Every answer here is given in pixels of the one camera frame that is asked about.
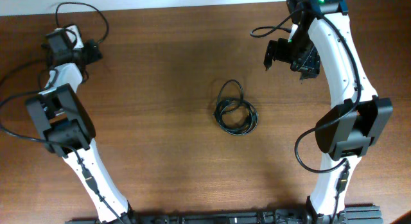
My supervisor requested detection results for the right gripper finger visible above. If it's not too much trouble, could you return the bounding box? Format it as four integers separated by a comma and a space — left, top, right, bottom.
263, 40, 278, 71
299, 69, 320, 80

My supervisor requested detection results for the black cable bundle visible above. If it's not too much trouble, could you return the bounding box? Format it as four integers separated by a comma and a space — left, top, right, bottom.
212, 78, 259, 136

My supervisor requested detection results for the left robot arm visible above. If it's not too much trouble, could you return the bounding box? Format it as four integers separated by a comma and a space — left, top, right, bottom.
26, 24, 137, 223

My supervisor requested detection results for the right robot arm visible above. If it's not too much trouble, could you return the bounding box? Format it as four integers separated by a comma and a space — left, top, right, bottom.
263, 0, 393, 223

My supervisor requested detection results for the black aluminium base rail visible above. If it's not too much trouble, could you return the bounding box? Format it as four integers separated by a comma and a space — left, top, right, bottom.
66, 204, 383, 224

